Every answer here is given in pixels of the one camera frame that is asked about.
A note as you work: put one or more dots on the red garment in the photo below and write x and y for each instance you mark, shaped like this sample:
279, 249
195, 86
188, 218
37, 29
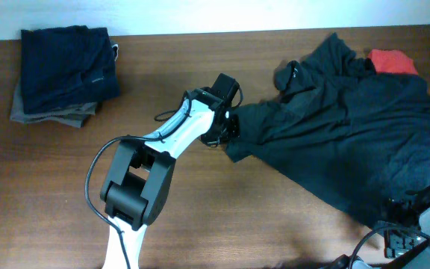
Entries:
392, 61

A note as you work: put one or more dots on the folded navy blue garment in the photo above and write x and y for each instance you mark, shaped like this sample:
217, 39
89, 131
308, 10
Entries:
67, 66

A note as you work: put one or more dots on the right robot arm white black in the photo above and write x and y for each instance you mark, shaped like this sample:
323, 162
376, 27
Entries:
418, 257

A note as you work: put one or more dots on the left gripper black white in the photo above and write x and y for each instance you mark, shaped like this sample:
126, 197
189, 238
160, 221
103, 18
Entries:
234, 116

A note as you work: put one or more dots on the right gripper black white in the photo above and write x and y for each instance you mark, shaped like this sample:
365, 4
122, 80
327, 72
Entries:
393, 243

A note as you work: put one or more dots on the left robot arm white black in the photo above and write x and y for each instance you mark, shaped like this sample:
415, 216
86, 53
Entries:
137, 183

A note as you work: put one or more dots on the dark green t-shirt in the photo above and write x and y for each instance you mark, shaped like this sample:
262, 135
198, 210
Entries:
355, 138

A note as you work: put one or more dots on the folded grey garment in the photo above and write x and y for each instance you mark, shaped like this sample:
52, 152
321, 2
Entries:
72, 115

